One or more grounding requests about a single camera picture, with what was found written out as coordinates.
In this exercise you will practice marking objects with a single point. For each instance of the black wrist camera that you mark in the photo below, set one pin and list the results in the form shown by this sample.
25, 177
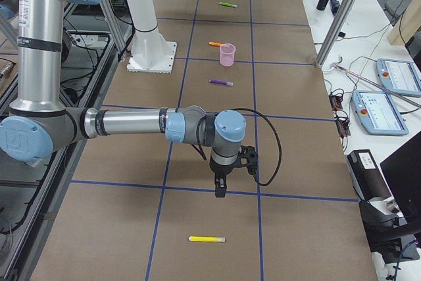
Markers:
248, 157

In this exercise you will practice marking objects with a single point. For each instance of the purple highlighter pen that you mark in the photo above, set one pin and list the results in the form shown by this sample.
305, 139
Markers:
221, 82

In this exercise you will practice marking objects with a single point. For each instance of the teach pendant tablet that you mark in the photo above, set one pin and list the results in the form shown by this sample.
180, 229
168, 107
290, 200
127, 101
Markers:
402, 77
378, 114

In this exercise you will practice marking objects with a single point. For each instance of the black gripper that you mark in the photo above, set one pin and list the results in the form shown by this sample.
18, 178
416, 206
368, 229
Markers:
221, 169

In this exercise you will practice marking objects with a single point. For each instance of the near teach pendant tablet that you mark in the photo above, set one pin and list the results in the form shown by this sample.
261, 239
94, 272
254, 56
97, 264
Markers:
378, 114

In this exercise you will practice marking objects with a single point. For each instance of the black box with label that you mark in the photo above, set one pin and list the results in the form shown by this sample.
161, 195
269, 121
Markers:
367, 179

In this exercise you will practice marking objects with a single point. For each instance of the pink mesh pen holder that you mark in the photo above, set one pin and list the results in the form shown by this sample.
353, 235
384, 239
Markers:
227, 54

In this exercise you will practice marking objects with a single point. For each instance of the green highlighter pen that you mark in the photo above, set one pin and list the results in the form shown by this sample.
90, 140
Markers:
225, 4

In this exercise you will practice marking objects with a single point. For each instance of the black monitor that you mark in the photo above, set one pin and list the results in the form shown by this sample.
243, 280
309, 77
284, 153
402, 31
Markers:
402, 174

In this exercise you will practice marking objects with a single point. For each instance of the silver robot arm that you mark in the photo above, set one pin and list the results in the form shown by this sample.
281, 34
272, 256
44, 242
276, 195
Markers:
39, 124

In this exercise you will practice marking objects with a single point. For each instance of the white camera stand pillar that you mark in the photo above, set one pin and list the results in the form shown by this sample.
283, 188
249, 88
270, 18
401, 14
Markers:
150, 51

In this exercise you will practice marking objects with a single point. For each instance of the yellow highlighter pen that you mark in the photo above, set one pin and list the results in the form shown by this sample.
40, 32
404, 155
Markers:
208, 239

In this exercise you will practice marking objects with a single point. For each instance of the far teach pendant tablet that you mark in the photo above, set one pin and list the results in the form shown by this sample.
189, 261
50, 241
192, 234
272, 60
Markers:
402, 77

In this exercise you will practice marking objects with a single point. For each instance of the aluminium frame post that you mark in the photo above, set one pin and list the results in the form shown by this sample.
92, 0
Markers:
333, 32

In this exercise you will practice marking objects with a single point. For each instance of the orange highlighter pen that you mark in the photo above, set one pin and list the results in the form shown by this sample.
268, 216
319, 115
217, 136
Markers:
216, 44

